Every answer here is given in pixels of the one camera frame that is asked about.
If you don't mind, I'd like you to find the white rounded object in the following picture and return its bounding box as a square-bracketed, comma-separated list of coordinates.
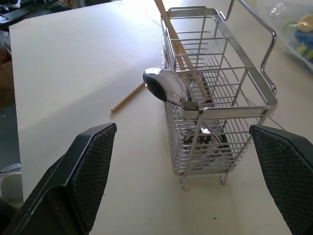
[0, 163, 24, 204]

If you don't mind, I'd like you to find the clear plastic bag of toys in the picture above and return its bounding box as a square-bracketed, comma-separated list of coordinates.
[254, 0, 313, 74]

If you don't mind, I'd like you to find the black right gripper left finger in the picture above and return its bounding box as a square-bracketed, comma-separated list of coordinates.
[4, 122, 117, 235]

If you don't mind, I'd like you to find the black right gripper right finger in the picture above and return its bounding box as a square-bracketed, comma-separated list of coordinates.
[249, 124, 313, 235]

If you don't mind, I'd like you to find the silver wire basket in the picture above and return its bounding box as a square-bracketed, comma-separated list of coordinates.
[160, 0, 279, 190]

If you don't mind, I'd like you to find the black equipment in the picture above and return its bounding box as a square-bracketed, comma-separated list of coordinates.
[0, 0, 74, 31]

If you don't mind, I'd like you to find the metal spoon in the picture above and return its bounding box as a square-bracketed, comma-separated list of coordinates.
[142, 67, 228, 150]

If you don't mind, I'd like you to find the wooden chopstick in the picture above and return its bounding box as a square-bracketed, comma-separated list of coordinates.
[165, 25, 190, 79]
[110, 82, 145, 113]
[154, 0, 214, 105]

